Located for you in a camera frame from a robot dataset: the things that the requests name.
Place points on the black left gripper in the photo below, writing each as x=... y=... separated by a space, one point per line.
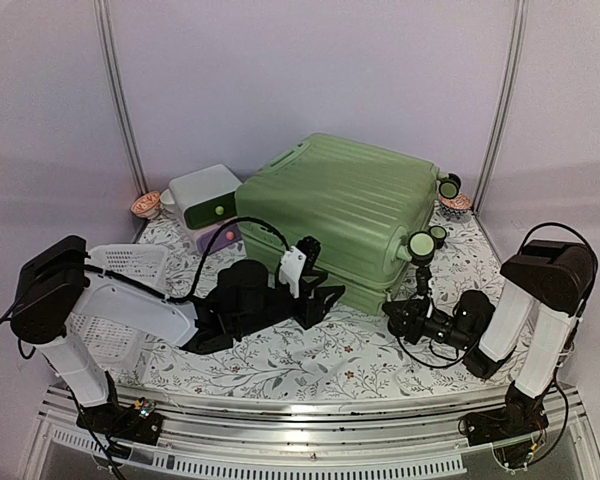
x=313 y=309

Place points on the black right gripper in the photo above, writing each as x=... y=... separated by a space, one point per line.
x=405 y=322

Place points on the green hard-shell suitcase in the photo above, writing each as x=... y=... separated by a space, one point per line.
x=361 y=202

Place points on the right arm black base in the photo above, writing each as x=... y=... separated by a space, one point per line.
x=520 y=415

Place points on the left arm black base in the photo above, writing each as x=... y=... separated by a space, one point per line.
x=138 y=422

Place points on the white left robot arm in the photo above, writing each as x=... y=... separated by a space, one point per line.
x=60 y=282

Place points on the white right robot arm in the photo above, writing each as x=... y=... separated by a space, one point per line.
x=549 y=281

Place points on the floral white table mat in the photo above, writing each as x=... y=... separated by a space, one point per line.
x=349 y=356

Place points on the purple drawer box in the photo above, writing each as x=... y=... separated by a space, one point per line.
x=202 y=237

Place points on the white green drawer box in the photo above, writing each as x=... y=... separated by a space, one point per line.
x=205 y=197

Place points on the white perforated plastic basket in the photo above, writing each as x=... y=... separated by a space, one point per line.
x=112 y=343

